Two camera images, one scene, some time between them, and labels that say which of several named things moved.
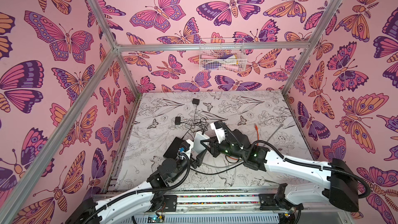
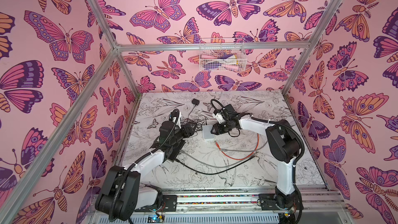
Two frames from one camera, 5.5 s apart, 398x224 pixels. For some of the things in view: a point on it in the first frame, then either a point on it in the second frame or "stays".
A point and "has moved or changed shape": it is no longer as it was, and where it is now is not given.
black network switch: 172,152 stays
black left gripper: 196,162 -> 189,133
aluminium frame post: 109,34 stays
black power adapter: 178,120 has moved or changed shape
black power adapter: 196,101 has moved or changed shape
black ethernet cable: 217,172 stays
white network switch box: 198,147 -> 207,134
